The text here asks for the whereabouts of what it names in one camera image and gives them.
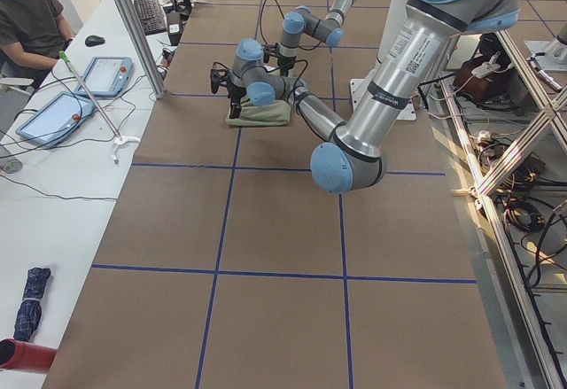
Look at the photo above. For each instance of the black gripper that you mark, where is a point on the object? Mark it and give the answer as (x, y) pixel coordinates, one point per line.
(235, 93)
(283, 64)

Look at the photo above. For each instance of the olive green long-sleeve shirt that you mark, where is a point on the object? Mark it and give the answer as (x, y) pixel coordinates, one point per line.
(277, 114)

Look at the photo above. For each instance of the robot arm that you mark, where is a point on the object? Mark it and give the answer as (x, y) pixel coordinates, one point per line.
(302, 21)
(348, 157)

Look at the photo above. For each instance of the metal rod white hook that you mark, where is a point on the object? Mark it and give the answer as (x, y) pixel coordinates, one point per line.
(118, 139)

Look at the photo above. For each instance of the black computer keyboard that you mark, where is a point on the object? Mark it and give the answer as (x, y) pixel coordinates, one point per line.
(150, 15)

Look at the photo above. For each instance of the far teach pendant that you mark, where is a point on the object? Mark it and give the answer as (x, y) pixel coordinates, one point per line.
(106, 77)

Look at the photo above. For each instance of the teach pendant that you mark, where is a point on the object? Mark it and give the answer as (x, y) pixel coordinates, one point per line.
(56, 121)
(106, 77)

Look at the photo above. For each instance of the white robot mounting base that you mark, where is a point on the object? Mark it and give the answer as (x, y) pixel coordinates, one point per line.
(396, 17)

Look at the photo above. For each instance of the black computer mouse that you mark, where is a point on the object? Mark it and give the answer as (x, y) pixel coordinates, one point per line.
(94, 40)

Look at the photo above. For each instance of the near teach pendant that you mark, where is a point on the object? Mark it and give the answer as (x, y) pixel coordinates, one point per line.
(56, 121)

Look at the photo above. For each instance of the seated person dark shirt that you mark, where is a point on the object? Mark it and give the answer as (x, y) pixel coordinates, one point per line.
(33, 33)

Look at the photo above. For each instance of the dark blue rolled cloth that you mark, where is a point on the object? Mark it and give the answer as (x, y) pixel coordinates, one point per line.
(30, 311)

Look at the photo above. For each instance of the red fire extinguisher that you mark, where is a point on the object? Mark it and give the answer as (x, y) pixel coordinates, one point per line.
(26, 357)

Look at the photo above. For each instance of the aluminium frame post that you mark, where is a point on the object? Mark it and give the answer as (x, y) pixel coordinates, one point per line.
(135, 31)

